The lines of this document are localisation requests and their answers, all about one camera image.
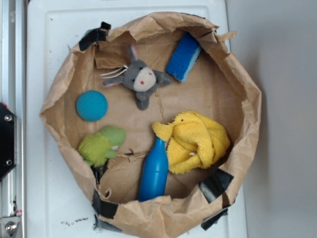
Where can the blue rectangular sponge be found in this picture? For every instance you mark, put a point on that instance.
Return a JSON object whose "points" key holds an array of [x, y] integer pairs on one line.
{"points": [[184, 58]]}

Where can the teal foam ball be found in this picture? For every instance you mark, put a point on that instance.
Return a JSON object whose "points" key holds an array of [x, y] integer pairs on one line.
{"points": [[91, 105]]}

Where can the yellow terry cloth towel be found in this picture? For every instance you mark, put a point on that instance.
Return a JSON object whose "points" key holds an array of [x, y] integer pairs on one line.
{"points": [[194, 141]]}

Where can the white plastic tray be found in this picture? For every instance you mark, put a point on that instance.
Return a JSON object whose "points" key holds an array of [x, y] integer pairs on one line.
{"points": [[55, 205]]}

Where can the grey plush donkey toy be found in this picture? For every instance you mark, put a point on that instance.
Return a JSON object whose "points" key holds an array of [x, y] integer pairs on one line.
{"points": [[138, 77]]}

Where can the blue plastic bottle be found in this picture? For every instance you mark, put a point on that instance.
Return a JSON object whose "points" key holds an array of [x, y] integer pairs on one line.
{"points": [[154, 173]]}

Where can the brown paper bag bin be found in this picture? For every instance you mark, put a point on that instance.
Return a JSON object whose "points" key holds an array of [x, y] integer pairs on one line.
{"points": [[218, 87]]}

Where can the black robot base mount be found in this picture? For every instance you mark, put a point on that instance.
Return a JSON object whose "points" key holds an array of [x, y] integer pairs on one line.
{"points": [[6, 141]]}

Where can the aluminium frame rail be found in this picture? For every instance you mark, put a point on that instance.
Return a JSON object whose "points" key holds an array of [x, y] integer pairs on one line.
{"points": [[12, 93]]}

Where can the green plush toy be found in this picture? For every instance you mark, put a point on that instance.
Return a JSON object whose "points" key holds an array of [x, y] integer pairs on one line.
{"points": [[97, 148]]}

